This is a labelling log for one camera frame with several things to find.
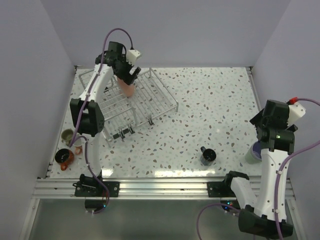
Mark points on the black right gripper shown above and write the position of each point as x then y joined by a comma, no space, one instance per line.
257,120

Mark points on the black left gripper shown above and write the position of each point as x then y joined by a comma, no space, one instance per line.
128,78

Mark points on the lilac tumbler cup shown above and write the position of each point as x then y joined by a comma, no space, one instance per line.
255,151

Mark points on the pink tumbler cup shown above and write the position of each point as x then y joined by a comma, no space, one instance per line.
128,90

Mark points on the light green tumbler cup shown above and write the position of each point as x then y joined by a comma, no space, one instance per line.
249,159

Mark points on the dark blue glazed mug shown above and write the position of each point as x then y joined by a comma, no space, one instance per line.
208,156

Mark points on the grey beige mug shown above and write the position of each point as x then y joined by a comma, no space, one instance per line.
67,136

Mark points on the pink textured mug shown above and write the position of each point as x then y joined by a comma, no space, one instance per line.
78,145

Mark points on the orange red mug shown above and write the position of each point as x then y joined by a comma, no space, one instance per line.
64,157

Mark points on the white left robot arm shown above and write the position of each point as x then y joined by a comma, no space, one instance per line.
88,119

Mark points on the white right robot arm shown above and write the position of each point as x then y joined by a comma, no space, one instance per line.
264,214

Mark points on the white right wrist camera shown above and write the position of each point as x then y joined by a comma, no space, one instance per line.
296,111

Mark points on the metal wire dish rack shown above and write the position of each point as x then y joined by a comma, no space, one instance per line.
151,99

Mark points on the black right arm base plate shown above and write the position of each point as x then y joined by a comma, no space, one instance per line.
217,189

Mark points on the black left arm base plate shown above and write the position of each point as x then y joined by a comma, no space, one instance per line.
82,190

